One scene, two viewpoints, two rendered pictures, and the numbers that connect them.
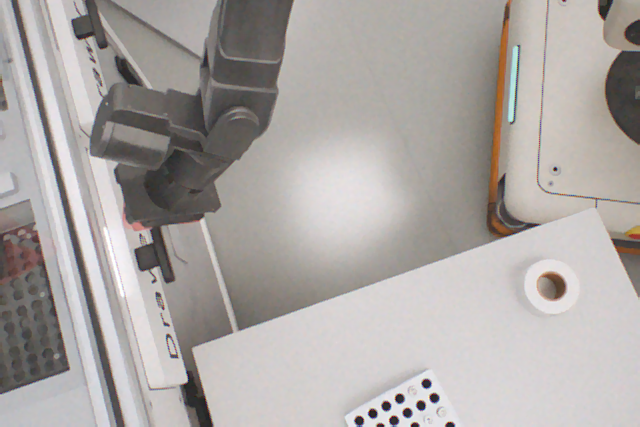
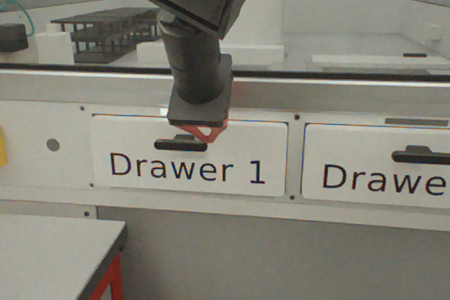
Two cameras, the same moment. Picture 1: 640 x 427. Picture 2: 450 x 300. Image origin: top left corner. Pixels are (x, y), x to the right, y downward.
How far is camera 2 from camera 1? 0.74 m
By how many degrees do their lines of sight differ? 75
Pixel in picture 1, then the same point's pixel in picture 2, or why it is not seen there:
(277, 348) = (68, 263)
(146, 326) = (131, 119)
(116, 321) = (134, 76)
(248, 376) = (70, 241)
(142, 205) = not seen: hidden behind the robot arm
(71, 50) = (385, 130)
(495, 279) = not seen: outside the picture
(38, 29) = (389, 83)
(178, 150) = not seen: hidden behind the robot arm
